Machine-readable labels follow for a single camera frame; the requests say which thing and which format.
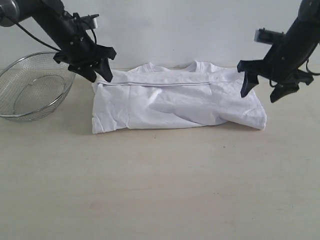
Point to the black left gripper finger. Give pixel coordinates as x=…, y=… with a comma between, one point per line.
x=87, y=71
x=105, y=53

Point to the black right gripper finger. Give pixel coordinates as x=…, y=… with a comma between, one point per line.
x=251, y=69
x=282, y=90

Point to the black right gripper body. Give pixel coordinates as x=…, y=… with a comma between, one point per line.
x=286, y=55

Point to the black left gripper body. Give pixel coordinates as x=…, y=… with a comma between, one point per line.
x=77, y=45

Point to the white t-shirt red print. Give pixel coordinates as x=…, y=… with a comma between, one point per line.
x=154, y=97

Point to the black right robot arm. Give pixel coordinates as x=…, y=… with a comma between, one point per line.
x=306, y=24

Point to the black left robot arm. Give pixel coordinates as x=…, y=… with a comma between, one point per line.
x=13, y=12

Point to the metal mesh basket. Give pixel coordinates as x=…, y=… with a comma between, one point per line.
x=33, y=87

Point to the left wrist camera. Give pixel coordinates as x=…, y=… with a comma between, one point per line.
x=88, y=22

